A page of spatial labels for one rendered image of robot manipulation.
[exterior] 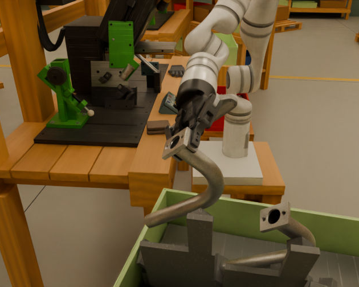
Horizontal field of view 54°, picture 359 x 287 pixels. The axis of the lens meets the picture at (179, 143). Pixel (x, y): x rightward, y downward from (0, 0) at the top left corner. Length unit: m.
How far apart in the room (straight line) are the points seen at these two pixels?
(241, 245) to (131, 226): 1.41
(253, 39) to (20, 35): 0.93
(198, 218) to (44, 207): 2.10
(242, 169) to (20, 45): 1.00
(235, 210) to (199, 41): 0.47
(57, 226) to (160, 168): 1.36
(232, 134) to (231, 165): 0.11
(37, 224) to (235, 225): 1.71
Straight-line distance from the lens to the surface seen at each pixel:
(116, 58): 1.72
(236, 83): 1.17
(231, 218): 1.02
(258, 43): 1.09
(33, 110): 1.68
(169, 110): 1.61
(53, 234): 2.41
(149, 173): 1.20
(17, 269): 1.71
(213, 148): 1.36
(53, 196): 2.73
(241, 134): 1.26
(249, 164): 1.28
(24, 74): 1.64
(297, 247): 0.61
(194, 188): 1.23
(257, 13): 1.03
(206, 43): 0.80
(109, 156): 1.35
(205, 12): 4.80
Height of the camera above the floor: 1.55
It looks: 29 degrees down
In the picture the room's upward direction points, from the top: straight up
